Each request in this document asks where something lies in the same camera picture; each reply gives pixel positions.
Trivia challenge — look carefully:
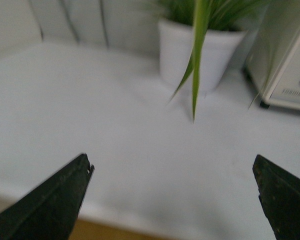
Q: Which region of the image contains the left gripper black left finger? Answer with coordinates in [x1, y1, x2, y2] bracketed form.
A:
[0, 153, 95, 240]

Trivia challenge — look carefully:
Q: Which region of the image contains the green leafy plant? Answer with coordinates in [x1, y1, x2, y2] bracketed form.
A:
[153, 0, 270, 118]

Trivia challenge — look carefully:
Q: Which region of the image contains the white plant pot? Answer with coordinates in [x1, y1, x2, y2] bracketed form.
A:
[158, 18, 247, 95]

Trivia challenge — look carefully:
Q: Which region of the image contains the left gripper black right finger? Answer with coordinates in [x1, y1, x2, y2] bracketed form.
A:
[252, 154, 300, 240]

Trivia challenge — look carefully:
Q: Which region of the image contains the white toaster oven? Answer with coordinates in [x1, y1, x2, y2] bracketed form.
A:
[244, 0, 300, 111]

